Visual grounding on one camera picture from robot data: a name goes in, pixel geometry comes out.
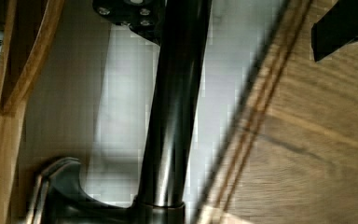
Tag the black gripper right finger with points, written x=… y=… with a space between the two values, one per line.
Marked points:
x=337 y=28

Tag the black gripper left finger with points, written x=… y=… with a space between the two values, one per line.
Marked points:
x=143 y=17

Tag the light wooden cabinet top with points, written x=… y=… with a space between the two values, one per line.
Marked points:
x=291 y=156

